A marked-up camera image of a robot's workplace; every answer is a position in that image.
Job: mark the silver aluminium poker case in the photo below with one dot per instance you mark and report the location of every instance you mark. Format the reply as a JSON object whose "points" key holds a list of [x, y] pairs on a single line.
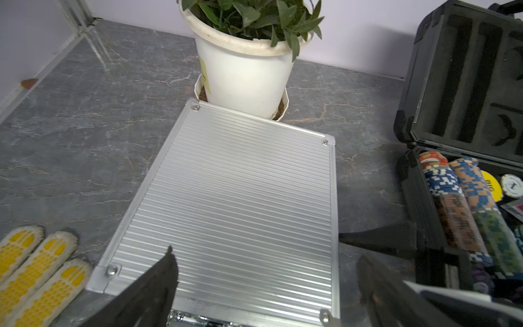
{"points": [[249, 207]]}

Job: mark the small brown wall piece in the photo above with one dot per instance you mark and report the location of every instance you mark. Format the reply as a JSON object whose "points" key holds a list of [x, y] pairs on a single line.
{"points": [[29, 83]]}

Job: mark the white pot saucer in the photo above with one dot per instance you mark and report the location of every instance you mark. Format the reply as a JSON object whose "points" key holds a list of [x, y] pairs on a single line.
{"points": [[200, 93]]}

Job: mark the yellow dealer button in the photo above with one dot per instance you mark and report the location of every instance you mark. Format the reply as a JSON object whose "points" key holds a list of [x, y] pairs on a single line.
{"points": [[493, 185]]}

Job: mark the white plant pot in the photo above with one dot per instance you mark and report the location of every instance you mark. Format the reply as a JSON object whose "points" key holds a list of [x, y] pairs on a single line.
{"points": [[242, 82]]}

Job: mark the yellow work glove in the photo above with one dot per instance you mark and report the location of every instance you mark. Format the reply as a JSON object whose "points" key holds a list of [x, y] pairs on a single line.
{"points": [[39, 279]]}

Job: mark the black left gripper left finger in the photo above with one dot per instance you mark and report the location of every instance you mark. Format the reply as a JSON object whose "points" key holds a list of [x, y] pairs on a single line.
{"points": [[146, 302]]}

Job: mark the green potted plant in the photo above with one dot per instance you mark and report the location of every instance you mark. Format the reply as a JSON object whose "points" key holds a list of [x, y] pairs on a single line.
{"points": [[258, 28]]}

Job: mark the black plastic poker case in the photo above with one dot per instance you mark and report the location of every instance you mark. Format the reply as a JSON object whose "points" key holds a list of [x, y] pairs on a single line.
{"points": [[461, 113]]}

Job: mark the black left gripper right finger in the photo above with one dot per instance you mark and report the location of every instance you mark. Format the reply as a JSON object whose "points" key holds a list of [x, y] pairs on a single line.
{"points": [[391, 302]]}

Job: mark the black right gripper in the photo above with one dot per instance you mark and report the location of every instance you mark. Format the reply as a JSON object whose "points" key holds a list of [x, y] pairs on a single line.
{"points": [[467, 293]]}

